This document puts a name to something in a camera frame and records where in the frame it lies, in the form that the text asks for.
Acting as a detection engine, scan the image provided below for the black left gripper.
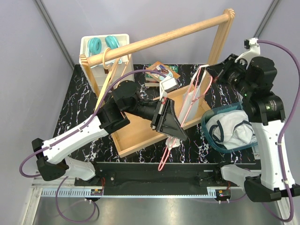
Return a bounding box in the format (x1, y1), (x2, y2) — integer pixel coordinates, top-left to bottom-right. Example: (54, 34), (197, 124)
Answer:
(124, 97), (188, 141)

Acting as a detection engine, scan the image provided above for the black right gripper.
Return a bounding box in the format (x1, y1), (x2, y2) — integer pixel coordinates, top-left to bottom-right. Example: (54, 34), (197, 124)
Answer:
(206, 53), (254, 97)

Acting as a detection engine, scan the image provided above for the white camisole top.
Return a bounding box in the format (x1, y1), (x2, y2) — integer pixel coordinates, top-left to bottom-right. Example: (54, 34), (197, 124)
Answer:
(165, 67), (213, 149)

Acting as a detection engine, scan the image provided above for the pink wire hanger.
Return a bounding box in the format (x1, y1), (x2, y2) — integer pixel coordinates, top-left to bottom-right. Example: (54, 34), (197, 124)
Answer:
(157, 64), (212, 171)

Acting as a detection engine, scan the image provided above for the white navy-trimmed tank top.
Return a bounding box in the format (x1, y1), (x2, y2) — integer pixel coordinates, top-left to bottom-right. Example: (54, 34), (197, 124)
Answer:
(206, 110), (257, 150)

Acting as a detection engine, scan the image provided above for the beige wooden hanger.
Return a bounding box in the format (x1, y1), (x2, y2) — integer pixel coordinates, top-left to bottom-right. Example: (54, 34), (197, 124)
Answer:
(95, 47), (121, 111)

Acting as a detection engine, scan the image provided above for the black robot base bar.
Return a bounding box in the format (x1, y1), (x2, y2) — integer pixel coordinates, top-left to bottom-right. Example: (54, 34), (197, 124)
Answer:
(74, 161), (242, 187)

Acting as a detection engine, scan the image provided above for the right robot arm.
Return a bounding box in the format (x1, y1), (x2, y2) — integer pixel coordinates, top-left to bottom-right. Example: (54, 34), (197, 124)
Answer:
(205, 54), (300, 203)

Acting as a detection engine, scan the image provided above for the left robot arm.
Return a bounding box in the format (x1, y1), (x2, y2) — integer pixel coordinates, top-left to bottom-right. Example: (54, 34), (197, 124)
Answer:
(32, 78), (188, 186)

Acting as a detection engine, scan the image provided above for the stack of books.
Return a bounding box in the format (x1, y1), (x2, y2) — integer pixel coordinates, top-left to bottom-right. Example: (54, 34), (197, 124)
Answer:
(144, 61), (181, 88)

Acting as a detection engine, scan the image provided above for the white drawer unit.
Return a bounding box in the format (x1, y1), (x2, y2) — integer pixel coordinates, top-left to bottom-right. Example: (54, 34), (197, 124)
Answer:
(79, 34), (134, 96)

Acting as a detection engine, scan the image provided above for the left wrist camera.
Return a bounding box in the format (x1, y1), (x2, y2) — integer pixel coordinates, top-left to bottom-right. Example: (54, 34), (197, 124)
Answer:
(159, 76), (179, 100)

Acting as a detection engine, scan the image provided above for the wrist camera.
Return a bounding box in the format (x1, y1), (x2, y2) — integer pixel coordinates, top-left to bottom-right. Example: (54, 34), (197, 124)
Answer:
(235, 37), (261, 64)
(159, 76), (179, 100)

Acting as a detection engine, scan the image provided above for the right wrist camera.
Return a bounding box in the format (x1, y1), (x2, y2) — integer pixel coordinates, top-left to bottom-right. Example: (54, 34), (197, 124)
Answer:
(235, 37), (261, 64)

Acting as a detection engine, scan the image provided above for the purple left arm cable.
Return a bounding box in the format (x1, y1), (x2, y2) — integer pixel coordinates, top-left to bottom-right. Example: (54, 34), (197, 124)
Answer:
(19, 69), (172, 178)

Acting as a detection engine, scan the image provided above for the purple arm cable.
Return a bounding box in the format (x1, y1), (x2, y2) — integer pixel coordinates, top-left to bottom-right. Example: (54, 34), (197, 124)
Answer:
(19, 69), (172, 178)
(256, 39), (300, 222)

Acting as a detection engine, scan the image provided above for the right teal ring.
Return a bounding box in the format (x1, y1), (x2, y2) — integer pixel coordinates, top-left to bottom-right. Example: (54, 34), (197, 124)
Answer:
(105, 35), (121, 51)

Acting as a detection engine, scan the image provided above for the teal ring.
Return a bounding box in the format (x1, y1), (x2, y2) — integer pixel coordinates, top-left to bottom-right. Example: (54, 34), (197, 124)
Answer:
(105, 35), (121, 51)
(87, 37), (102, 55)

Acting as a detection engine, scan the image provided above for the left teal ring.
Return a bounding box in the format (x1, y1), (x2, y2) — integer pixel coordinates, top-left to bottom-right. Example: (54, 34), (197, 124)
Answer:
(87, 37), (102, 55)

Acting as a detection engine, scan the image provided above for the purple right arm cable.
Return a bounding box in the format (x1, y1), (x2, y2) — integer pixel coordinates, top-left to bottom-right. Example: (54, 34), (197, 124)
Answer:
(256, 39), (300, 222)

